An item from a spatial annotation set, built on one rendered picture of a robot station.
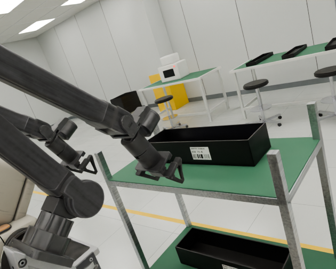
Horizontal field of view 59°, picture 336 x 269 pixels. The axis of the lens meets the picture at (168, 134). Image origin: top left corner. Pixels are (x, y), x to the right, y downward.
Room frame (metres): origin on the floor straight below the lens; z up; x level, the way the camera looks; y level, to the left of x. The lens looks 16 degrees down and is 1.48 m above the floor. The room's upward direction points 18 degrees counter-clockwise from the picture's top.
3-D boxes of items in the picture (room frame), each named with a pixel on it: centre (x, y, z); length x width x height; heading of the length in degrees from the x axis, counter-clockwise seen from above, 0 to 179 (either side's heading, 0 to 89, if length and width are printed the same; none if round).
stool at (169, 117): (5.11, -0.12, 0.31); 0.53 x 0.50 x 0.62; 92
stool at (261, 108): (3.93, -1.33, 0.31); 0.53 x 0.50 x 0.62; 46
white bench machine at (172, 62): (5.71, -0.48, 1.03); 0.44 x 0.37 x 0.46; 52
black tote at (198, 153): (1.28, -0.13, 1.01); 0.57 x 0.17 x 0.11; 45
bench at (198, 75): (5.67, -0.51, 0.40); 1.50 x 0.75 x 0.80; 46
